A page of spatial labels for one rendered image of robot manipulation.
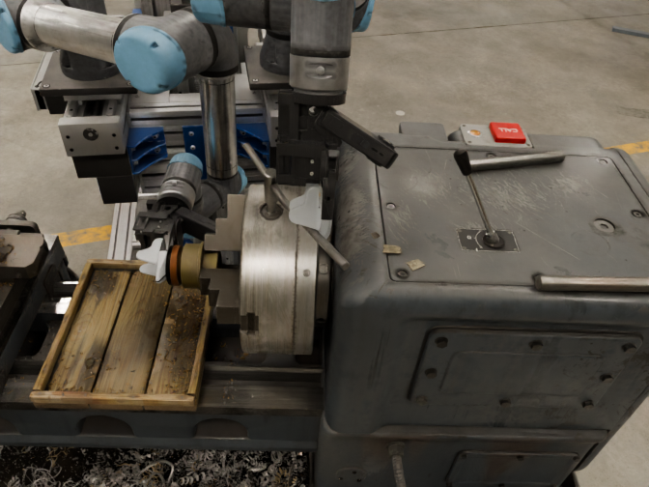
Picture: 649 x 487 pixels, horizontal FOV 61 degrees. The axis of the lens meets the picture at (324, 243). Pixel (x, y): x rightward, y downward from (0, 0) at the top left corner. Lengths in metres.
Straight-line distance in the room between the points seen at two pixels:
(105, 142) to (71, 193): 1.67
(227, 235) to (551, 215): 0.57
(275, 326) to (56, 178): 2.44
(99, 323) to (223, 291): 0.38
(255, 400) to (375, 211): 0.45
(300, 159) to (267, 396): 0.56
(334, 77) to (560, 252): 0.46
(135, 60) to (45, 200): 2.09
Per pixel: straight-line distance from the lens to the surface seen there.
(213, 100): 1.23
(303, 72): 0.70
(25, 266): 1.24
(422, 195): 0.97
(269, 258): 0.90
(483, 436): 1.16
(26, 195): 3.18
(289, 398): 1.14
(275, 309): 0.91
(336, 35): 0.69
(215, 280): 1.00
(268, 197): 0.90
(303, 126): 0.73
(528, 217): 0.99
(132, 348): 1.22
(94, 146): 1.47
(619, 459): 2.36
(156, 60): 1.05
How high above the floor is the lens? 1.84
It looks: 43 degrees down
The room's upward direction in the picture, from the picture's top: 5 degrees clockwise
